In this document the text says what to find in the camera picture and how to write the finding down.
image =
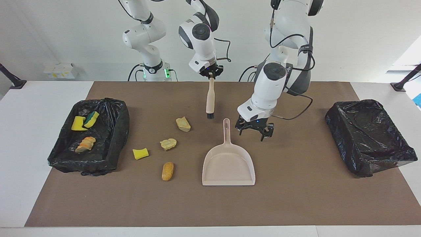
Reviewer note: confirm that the brown oval bread roll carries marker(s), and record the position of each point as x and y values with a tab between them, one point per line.
167	171

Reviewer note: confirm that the bin lined with black bag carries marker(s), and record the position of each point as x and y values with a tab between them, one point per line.
368	138
105	141

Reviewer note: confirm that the beige orange rock chunk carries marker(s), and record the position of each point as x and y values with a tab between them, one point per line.
86	144

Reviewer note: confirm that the yellow green sponge piece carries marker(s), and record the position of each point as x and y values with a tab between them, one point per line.
92	118

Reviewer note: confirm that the beige plastic dustpan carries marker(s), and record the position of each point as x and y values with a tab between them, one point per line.
228	168

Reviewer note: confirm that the pale yellow lump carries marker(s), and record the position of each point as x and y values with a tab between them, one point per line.
168	144

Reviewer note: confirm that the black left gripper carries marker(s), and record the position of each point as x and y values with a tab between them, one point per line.
255	124

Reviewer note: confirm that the blue object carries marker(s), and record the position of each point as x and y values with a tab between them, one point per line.
418	100

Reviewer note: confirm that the brown table mat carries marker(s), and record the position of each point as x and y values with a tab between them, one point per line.
279	204

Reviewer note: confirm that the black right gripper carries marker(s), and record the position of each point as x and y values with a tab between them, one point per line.
213	70

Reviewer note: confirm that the beige hand brush black bristles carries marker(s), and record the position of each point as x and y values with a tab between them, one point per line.
210	98

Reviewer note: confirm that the black camera stand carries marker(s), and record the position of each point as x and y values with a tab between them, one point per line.
16	84
399	87

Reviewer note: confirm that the white boxes with yellow labels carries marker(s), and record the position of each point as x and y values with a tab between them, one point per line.
61	70

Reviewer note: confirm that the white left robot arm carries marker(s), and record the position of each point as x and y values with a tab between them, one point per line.
269	89

